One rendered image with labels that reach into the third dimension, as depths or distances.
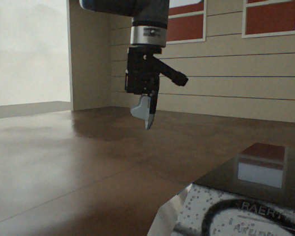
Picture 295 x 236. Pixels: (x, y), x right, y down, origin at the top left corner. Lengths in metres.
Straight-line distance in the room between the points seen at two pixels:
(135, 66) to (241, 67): 6.24
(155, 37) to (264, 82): 6.11
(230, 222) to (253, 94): 6.42
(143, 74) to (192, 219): 0.38
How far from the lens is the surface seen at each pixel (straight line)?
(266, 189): 0.45
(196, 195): 0.43
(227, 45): 7.02
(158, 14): 0.67
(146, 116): 0.69
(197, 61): 7.30
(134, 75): 0.66
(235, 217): 0.41
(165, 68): 0.69
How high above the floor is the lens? 0.99
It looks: 10 degrees down
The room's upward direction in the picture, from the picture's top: straight up
